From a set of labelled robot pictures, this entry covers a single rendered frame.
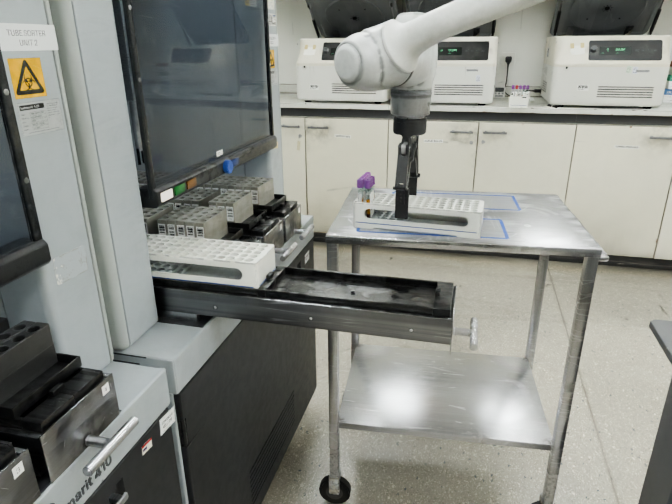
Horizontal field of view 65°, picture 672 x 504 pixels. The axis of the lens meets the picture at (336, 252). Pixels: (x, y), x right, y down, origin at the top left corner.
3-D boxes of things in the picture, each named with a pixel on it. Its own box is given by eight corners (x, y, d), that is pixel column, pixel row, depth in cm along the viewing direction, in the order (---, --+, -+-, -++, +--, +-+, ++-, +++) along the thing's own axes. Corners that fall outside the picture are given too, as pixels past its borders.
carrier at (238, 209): (246, 213, 139) (245, 190, 136) (253, 213, 138) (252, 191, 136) (226, 227, 128) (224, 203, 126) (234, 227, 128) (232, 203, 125)
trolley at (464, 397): (318, 504, 153) (312, 234, 123) (343, 404, 195) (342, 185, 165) (564, 537, 142) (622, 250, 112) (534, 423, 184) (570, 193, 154)
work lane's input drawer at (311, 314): (99, 312, 106) (92, 271, 103) (140, 284, 118) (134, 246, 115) (477, 360, 89) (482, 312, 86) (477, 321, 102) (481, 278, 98)
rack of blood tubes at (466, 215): (352, 227, 128) (352, 202, 125) (363, 215, 137) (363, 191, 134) (479, 239, 119) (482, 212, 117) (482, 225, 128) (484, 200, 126)
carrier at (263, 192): (268, 197, 152) (266, 177, 150) (274, 198, 152) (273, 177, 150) (251, 209, 142) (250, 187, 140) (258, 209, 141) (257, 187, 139)
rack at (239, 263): (116, 279, 104) (111, 249, 102) (145, 260, 113) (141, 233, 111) (258, 294, 97) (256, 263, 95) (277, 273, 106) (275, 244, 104)
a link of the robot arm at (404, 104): (434, 88, 120) (433, 115, 122) (395, 87, 123) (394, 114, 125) (429, 91, 112) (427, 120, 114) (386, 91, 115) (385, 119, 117)
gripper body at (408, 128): (423, 119, 115) (421, 161, 118) (429, 114, 122) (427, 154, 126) (389, 117, 117) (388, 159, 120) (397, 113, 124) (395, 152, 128)
